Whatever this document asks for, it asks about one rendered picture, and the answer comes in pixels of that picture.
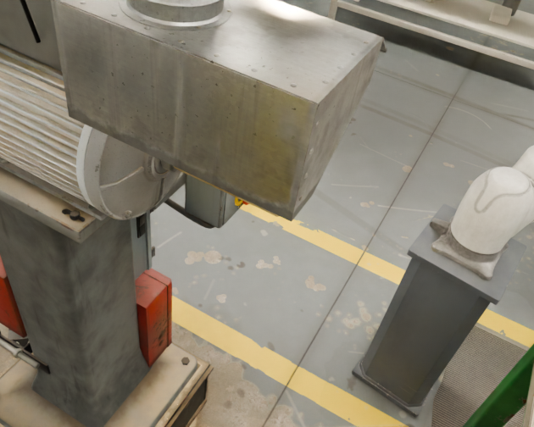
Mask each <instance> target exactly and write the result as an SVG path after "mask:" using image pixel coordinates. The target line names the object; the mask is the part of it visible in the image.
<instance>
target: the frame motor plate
mask: <svg viewBox="0 0 534 427"><path fill-rule="evenodd" d="M0 200H2V201H4V202H6V203H7V204H9V205H11V206H13V207H14V208H17V209H18V210H20V211H21V212H23V213H25V214H28V215H29V216H31V217H32V218H34V219H36V220H38V221H40V222H42V223H43V224H45V225H47V226H49V227H51V228H52V229H54V230H56V231H58V232H59V233H61V234H63V235H65V236H67V237H69V238H70V239H72V240H74V241H76V242H78V243H82V242H83V241H84V240H85V239H87V238H88V237H89V236H90V235H92V234H93V233H94V232H95V231H96V230H98V229H99V228H100V227H101V226H103V225H104V224H105V223H106V222H108V221H109V220H110V219H111V217H109V216H107V217H106V218H105V219H103V220H100V219H97V218H95V217H93V216H91V215H90V214H89V213H86V212H84V211H82V210H80V209H78V208H76V207H75V206H73V205H71V204H69V203H67V202H65V201H63V200H62V199H60V198H58V197H55V196H54V195H52V194H50V193H49V192H47V191H44V190H43V189H41V188H39V187H37V186H35V185H33V184H31V183H30V182H28V181H26V180H23V179H22V178H20V177H19V176H17V175H14V174H12V173H10V172H9V171H7V170H6V169H3V168H1V167H0Z"/></svg>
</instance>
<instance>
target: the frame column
mask: <svg viewBox="0 0 534 427"><path fill-rule="evenodd" d="M0 255H1V258H2V261H3V265H4V268H5V270H6V273H7V276H8V280H9V283H10V285H11V288H12V291H13V294H14V298H15V301H16V303H17V306H18V309H19V313H20V316H21V318H22V321H23V324H24V327H25V331H26V334H27V336H28V339H29V342H30V344H31V349H32V351H33V354H34V356H35V357H37V358H39V359H41V360H42V361H43V362H44V363H46V364H48V367H49V370H50V374H47V373H46V372H44V371H43V370H41V369H39V368H38V369H37V374H36V377H35V379H34V381H33V383H32V385H31V389H32V390H33V391H34V392H36V393H37V394H39V395H40V396H41V397H43V398H45V399H46V400H48V401H49V402H50V403H52V404H53V405H55V406H56V407H58V408H60V409H61V410H63V411H64V412H66V413H67V414H68V415H70V416H71V417H72V418H74V419H76V420H77V421H79V422H80V423H82V424H83V425H85V426H86V427H103V426H104V425H105V424H106V423H107V422H108V421H109V420H110V418H111V417H112V416H113V415H114V413H115V412H116V411H117V410H118V408H119V407H120V406H121V405H122V403H123V402H124V401H125V400H126V398H127V397H128V396H129V395H130V394H131V393H132V392H133V391H134V389H135V388H136V387H137V386H138V384H139V383H140V382H141V381H142V379H143V378H144V377H145V376H146V374H147V373H148V372H149V371H150V369H151V368H152V366H151V367H150V368H149V367H148V365H147V362H146V360H145V358H144V357H143V355H142V351H141V349H140V342H139V330H138V319H137V307H136V285H135V273H134V261H133V250H132V238H131V220H130V219H125V220H119V219H113V218H111V219H110V220H109V221H108V222H106V223H105V224H104V225H103V226H101V227H100V228H99V229H98V230H96V231H95V232H94V233H93V234H92V235H90V236H89V237H88V238H87V239H85V240H84V241H83V242H82V243H78V242H76V241H74V240H72V239H70V238H69V237H67V236H65V235H63V234H61V233H59V232H58V231H56V230H54V229H52V228H51V227H49V226H47V225H45V224H43V223H42V222H40V221H38V220H36V219H34V218H32V217H31V216H29V215H28V214H26V213H23V212H21V211H20V210H18V209H17V208H14V207H13V206H11V205H9V204H7V203H6V202H4V201H2V200H0Z"/></svg>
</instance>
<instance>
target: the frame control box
mask: <svg viewBox="0 0 534 427"><path fill-rule="evenodd" d="M164 203H166V204H167V205H169V206H170V207H172V208H173V209H174V210H176V211H177V212H179V213H180V214H182V215H184V216H186V217H187V218H189V219H190V220H191V221H193V222H195V223H197V224H198V225H201V226H202V227H204V228H207V229H212V228H214V227H217V228H221V226H222V225H224V224H225V223H226V222H227V221H228V220H229V219H230V218H231V217H232V216H233V215H234V213H235V212H236V211H237V210H238V209H239V208H240V207H241V206H242V205H243V203H242V200H241V199H239V198H237V197H233V196H232V195H230V194H228V193H226V192H224V191H222V190H219V189H217V188H215V187H213V186H211V185H209V184H207V183H205V182H202V181H200V180H198V179H196V178H194V177H192V176H190V175H187V174H186V196H185V207H184V208H183V207H182V206H181V205H179V204H178V203H176V202H174V201H173V200H171V199H170V198H168V199H167V200H166V201H165V202H164Z"/></svg>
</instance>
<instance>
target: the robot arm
mask: <svg viewBox="0 0 534 427"><path fill-rule="evenodd" d="M532 222H534V145H533V146H531V147H529V148H528V149H527V150H526V151H525V153H524V154H523V155H522V156H521V158H520V159H519V160H518V161H517V162H516V164H515V165H514V166H513V167H512V168H510V167H495V168H492V169H489V170H488V171H486V172H484V173H483V174H481V175H480V176H479V177H477V178H476V179H475V180H474V182H473V183H472V184H471V186H470V188H469V189H468V191H467V192H466V193H465V195H464V197H463V199H462V201H461V203H460V205H459V207H458V209H457V211H456V214H455V215H454V216H453V217H452V218H451V219H450V221H449V222H446V221H443V220H440V219H436V218H433V219H432V222H430V227H431V228H432V229H434V230H435V231H436V232H438V233H439V234H440V235H441V236H440V238H439V239H438V240H437V241H434V242H433V243H432V245H431V250H432V251H433V252H436V253H440V254H442V255H444V256H445V257H447V258H450V259H452V260H453V261H454V262H456V263H459V264H460V265H462V266H464V267H466V268H467V269H469V270H471V271H473V272H475V273H476V274H478V275H479V276H480V277H481V278H482V279H483V280H490V279H491V278H492V272H493V269H494V267H495V265H496V263H497V262H498V260H499V258H500V256H501V255H502V253H503V252H505V251H506V250H507V249H508V247H509V244H508V243H507V242H508V240H509V239H510V238H511V237H513V236H515V235H516V234H517V233H518V232H519V231H521V230H522V229H523V228H524V227H526V226H527V225H528V224H530V223H532Z"/></svg>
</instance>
